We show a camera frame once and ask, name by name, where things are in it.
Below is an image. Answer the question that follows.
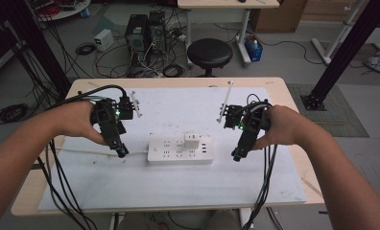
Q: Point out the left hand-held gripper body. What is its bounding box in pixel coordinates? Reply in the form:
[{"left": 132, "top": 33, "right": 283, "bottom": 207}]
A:
[{"left": 90, "top": 90, "right": 144, "bottom": 150}]

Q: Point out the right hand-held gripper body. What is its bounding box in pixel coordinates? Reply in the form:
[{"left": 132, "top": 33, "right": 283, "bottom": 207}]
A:
[{"left": 216, "top": 80, "right": 273, "bottom": 153}]

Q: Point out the white charger adapter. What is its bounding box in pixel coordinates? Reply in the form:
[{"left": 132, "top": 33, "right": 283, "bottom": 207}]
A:
[{"left": 183, "top": 132, "right": 202, "bottom": 150}]

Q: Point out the white power strip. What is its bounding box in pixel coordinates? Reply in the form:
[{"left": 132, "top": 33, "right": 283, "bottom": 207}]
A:
[{"left": 147, "top": 135, "right": 215, "bottom": 166}]

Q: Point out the person's left hand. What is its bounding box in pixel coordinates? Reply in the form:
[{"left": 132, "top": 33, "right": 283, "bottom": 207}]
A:
[{"left": 55, "top": 100, "right": 107, "bottom": 146}]

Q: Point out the person's right hand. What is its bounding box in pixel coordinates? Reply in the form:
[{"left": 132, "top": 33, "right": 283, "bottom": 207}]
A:
[{"left": 253, "top": 104, "right": 313, "bottom": 150}]

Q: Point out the white table mat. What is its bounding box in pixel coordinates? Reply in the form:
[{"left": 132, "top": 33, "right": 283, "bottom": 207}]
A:
[{"left": 37, "top": 86, "right": 308, "bottom": 213}]

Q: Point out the black round stool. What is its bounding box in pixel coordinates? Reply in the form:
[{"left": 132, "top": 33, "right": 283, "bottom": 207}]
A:
[{"left": 186, "top": 37, "right": 234, "bottom": 78}]

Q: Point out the white power supply box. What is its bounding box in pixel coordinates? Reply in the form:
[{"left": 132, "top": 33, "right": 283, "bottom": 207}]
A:
[{"left": 93, "top": 28, "right": 115, "bottom": 53}]

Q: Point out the grey floor mat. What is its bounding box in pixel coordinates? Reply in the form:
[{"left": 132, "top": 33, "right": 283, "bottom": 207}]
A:
[{"left": 287, "top": 83, "right": 370, "bottom": 139}]

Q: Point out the black computer tower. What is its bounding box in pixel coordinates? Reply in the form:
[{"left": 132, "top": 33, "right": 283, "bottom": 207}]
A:
[
  {"left": 148, "top": 10, "right": 167, "bottom": 56},
  {"left": 124, "top": 13, "right": 152, "bottom": 69}
]

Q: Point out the brown cardboard box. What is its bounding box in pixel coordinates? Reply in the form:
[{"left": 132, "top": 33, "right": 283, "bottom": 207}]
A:
[{"left": 250, "top": 0, "right": 309, "bottom": 34}]

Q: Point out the white metal stand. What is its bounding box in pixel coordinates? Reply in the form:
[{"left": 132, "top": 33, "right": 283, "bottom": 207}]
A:
[{"left": 311, "top": 0, "right": 371, "bottom": 66}]

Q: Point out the round white table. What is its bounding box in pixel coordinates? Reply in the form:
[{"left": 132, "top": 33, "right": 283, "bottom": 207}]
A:
[{"left": 27, "top": 0, "right": 92, "bottom": 23}]

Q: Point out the beige desk with white legs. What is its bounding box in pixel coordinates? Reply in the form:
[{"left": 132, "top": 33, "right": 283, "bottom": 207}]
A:
[{"left": 177, "top": 0, "right": 280, "bottom": 68}]

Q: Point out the white power strip cable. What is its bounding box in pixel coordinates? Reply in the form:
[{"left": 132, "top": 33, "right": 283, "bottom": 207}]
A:
[{"left": 55, "top": 146, "right": 150, "bottom": 158}]

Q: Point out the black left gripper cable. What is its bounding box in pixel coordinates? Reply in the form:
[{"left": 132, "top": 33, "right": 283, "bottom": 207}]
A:
[{"left": 34, "top": 83, "right": 129, "bottom": 230}]

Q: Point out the coiled black cable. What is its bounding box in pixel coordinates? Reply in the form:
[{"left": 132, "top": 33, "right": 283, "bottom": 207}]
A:
[
  {"left": 0, "top": 103, "right": 30, "bottom": 126},
  {"left": 75, "top": 41, "right": 98, "bottom": 57}
]

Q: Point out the black aluminium post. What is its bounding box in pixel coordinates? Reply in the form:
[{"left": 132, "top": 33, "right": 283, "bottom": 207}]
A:
[
  {"left": 300, "top": 0, "right": 380, "bottom": 112},
  {"left": 0, "top": 0, "right": 71, "bottom": 94}
]

